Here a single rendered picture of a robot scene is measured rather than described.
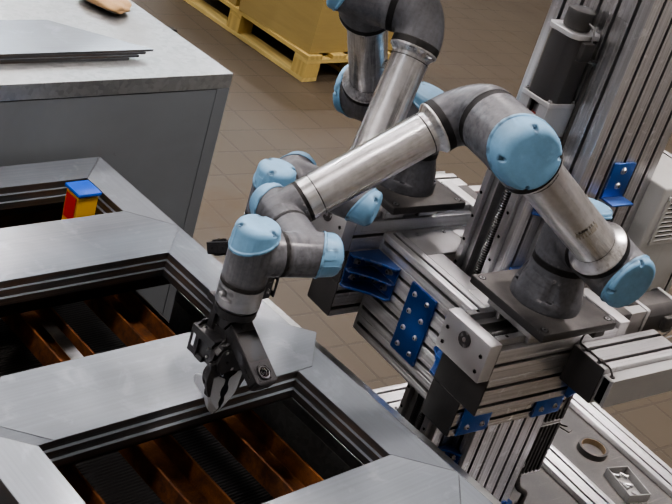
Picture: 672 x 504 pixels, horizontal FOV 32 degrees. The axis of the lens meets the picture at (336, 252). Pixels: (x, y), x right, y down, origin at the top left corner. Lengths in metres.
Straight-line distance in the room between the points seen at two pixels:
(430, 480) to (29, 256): 0.92
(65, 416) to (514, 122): 0.88
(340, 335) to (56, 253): 1.81
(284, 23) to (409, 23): 4.08
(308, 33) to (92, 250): 3.85
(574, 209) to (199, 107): 1.25
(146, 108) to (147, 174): 0.20
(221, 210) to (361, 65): 2.24
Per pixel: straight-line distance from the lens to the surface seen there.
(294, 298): 4.19
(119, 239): 2.52
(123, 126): 2.90
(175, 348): 2.21
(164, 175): 3.05
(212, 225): 4.52
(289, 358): 2.27
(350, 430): 2.17
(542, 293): 2.35
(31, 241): 2.46
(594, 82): 2.49
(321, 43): 6.21
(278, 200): 1.96
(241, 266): 1.82
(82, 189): 2.64
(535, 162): 1.92
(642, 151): 2.63
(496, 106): 1.95
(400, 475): 2.08
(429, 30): 2.24
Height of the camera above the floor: 2.10
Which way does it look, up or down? 27 degrees down
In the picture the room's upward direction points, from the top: 18 degrees clockwise
